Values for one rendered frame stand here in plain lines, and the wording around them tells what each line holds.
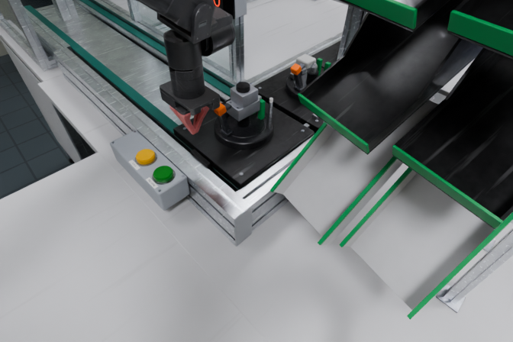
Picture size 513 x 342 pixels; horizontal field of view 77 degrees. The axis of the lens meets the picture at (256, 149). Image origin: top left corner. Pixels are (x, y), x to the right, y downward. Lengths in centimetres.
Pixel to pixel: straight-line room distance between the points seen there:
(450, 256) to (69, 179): 81
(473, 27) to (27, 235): 83
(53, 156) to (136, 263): 175
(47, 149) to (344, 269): 211
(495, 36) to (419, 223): 31
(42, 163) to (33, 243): 158
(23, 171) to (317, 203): 205
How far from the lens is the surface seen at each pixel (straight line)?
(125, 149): 79
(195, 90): 57
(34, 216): 88
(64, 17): 162
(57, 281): 76
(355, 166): 57
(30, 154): 249
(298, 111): 84
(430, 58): 52
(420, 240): 55
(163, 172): 69
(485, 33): 34
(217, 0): 83
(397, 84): 49
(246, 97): 68
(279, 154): 71
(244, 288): 66
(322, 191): 58
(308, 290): 67
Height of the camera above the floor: 147
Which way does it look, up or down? 44 degrees down
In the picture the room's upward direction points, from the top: 2 degrees clockwise
